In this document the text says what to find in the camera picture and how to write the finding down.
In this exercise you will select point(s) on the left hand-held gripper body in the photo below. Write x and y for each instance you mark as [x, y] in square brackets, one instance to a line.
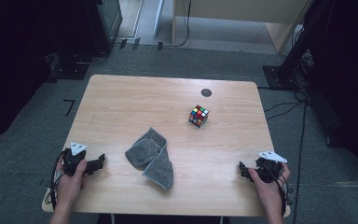
[71, 160]

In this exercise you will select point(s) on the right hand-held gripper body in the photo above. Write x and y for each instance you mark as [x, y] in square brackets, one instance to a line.
[268, 169]

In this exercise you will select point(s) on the grey terry towel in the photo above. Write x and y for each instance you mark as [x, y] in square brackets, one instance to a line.
[150, 155]

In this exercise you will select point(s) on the multicoloured puzzle cube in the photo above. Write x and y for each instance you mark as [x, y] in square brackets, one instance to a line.
[199, 116]

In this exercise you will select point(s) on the person's right hand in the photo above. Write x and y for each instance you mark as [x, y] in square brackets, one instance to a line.
[272, 193]

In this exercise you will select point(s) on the person's left hand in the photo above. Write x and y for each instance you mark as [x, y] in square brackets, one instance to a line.
[70, 186]

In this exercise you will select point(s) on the grey round table grommet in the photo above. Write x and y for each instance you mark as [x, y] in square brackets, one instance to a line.
[206, 92]

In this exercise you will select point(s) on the dark curtain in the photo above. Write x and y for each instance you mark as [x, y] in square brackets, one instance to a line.
[351, 77]
[9, 62]

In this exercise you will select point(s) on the black metal stand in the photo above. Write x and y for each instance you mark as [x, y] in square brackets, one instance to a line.
[292, 53]

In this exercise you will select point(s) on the short black tape strip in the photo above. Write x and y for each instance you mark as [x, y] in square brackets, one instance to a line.
[136, 44]
[160, 46]

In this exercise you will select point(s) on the black cabinet with glass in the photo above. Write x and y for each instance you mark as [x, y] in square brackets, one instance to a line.
[105, 21]

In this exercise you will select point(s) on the beige wooden desk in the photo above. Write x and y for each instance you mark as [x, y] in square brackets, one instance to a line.
[239, 12]

